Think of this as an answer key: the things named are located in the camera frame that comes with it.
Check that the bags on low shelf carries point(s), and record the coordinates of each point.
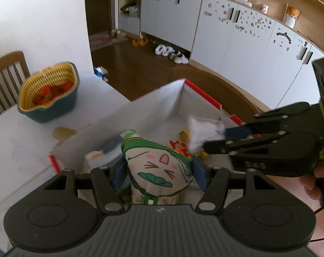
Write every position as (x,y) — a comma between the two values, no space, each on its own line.
(130,10)

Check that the red orange ornament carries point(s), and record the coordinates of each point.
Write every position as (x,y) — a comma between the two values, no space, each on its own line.
(179,147)

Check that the orange white bag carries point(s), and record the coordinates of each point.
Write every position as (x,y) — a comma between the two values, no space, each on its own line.
(291,16)

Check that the blue white carton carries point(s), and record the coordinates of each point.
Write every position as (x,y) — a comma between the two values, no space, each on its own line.
(101,73)

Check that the dark wooden door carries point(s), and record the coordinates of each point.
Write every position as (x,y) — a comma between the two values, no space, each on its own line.
(97,5)

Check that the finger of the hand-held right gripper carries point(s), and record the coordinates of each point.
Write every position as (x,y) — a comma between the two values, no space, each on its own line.
(238,132)
(231,147)

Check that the blue plastic basin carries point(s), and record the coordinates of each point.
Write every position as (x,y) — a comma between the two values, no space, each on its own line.
(57,109)

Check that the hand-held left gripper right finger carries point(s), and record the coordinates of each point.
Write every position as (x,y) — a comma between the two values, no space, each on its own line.
(200,172)

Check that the yellow strainer basket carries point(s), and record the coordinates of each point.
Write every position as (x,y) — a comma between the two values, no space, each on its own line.
(44,77)

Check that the orange slippers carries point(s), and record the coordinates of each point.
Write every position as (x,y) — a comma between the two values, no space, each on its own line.
(140,42)

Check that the grey wooden wall cabinet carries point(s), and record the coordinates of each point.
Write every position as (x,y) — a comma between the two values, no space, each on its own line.
(218,45)

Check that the red cardboard shoebox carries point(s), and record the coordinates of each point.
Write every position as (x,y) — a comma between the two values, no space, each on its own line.
(151,112)

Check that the white tissue pack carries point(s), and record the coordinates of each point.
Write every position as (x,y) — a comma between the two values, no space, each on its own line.
(103,152)

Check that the green cat-face sachet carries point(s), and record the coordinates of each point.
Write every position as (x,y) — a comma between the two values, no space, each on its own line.
(154,166)

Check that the pile of red strawberries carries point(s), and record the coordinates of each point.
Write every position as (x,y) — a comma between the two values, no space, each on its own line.
(52,92)

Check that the door mat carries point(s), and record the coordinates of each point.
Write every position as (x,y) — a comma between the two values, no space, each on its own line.
(105,41)

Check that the white sneakers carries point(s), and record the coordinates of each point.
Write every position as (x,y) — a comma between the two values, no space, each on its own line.
(180,58)

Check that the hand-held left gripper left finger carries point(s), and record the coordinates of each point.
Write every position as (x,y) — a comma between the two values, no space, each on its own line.
(119,175)

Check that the wooden chair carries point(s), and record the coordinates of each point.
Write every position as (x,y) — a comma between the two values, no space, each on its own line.
(14,59)

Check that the person's right hand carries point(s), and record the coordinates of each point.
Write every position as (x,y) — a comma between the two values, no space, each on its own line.
(311,186)

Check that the small wooden block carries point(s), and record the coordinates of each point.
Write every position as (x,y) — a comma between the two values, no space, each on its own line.
(65,133)

